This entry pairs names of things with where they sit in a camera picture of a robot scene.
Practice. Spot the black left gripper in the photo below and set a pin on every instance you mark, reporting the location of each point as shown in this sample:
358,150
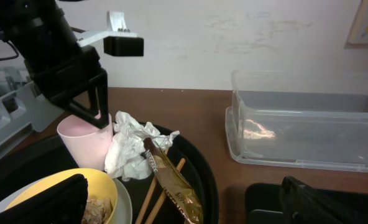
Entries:
59,66

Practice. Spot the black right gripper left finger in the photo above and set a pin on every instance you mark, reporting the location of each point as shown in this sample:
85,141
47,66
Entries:
62,203

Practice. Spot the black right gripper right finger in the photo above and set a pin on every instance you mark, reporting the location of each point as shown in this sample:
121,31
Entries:
304,204

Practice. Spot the pink plastic cup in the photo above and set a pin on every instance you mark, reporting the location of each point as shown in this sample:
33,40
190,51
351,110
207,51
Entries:
87,144

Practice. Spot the white napkin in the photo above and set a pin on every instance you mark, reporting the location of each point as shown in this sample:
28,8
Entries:
124,157

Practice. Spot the gold coffee sachet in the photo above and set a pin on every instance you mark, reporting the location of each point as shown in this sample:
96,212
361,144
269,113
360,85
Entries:
176,187

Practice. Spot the grey dishwasher rack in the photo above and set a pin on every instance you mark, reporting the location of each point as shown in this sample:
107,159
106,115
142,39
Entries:
23,109

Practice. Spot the food scraps in bowl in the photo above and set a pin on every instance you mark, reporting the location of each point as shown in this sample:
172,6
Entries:
97,211

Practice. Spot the yellow bowl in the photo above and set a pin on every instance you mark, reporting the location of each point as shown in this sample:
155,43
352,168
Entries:
100,186

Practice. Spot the black rectangular tray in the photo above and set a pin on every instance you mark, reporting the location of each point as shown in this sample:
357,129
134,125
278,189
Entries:
263,206

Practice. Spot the white plate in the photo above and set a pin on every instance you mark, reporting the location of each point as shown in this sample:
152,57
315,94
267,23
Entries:
123,209

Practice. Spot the wooden chopstick left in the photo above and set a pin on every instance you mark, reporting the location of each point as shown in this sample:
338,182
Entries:
141,214

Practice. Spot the wooden chopstick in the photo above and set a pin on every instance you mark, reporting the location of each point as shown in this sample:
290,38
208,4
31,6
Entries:
141,214
160,200

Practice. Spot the wooden chopstick right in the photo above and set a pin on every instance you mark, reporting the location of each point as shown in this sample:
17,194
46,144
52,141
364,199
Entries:
160,200

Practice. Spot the round black tray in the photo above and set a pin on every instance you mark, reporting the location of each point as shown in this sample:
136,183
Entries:
49,156

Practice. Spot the clear plastic bin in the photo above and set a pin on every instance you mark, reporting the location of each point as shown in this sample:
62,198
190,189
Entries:
299,120

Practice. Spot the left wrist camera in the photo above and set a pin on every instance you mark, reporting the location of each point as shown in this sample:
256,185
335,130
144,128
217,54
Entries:
118,39

